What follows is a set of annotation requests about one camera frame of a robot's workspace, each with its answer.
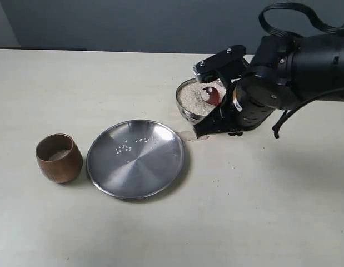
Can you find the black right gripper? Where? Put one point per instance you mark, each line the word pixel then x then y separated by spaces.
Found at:
pixel 222 119

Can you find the red wooden spoon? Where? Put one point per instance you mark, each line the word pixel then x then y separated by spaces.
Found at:
pixel 210 95

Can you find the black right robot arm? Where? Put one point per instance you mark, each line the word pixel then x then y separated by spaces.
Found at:
pixel 286 73

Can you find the steel bowl of rice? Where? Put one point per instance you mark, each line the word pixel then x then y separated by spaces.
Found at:
pixel 189 102

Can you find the brown wooden cup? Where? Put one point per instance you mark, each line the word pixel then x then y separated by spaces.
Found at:
pixel 59 158

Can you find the round steel plate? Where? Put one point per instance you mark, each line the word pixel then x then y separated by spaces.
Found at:
pixel 135 159

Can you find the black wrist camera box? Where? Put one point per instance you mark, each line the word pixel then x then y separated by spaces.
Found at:
pixel 229 63

